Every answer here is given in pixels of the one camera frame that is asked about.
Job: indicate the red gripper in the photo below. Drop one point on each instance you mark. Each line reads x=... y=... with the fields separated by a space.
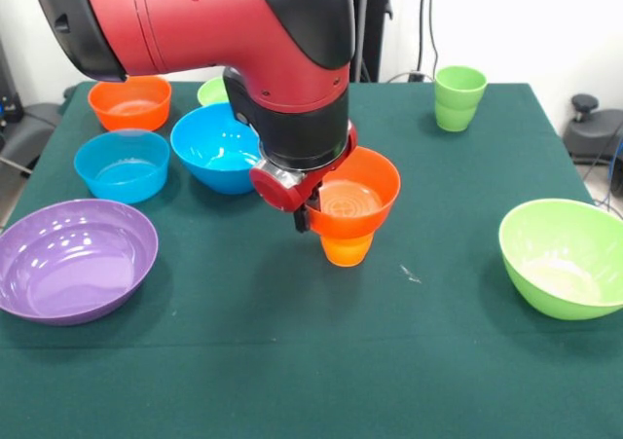
x=275 y=191

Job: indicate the orange-yellow stepped cup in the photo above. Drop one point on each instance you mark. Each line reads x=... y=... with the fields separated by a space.
x=346 y=251

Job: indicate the orange bowl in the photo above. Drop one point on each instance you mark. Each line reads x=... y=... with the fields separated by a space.
x=375 y=215
x=129 y=113

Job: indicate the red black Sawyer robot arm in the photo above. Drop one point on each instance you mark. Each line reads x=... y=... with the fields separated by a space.
x=219 y=25

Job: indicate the large blue bowl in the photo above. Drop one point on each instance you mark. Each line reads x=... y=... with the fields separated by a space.
x=209 y=166

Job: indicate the dark green tablecloth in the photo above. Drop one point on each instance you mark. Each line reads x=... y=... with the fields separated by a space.
x=311 y=337

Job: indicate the small light green bowl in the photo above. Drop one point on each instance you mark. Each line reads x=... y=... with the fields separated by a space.
x=211 y=93

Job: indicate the green stepped cup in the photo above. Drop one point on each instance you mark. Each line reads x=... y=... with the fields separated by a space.
x=460 y=98

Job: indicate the small blue bowl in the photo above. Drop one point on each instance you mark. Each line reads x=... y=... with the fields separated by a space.
x=121 y=181

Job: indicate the purple bowl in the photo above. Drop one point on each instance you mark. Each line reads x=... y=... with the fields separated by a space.
x=73 y=273

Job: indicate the large green bowl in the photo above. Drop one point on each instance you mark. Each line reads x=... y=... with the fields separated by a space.
x=560 y=273

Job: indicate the grey stand base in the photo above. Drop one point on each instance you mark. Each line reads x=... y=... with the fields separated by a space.
x=594 y=137
x=29 y=127

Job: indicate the black device with blue light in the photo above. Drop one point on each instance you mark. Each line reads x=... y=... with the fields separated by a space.
x=10 y=98

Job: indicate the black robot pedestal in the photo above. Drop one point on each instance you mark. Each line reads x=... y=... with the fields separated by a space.
x=372 y=30

